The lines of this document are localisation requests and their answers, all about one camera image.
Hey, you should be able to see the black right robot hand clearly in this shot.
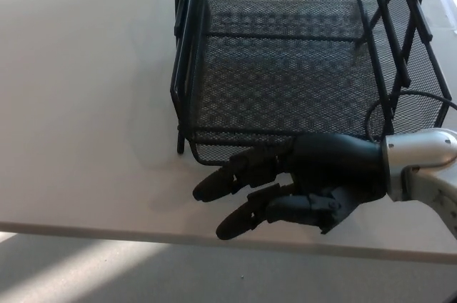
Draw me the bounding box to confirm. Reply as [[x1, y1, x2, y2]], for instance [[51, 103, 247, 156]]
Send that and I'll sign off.
[[192, 133, 390, 242]]

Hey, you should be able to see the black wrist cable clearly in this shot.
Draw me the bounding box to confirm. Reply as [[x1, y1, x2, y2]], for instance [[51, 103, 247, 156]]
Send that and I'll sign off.
[[363, 90, 457, 144]]

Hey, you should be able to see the black wire organizer frame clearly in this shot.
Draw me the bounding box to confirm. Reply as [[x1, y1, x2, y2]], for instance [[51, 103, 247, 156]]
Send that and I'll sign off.
[[170, 0, 433, 156]]

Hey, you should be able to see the black mesh base tray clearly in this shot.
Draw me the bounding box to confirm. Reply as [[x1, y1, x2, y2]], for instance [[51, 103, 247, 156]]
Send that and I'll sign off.
[[190, 0, 394, 170]]

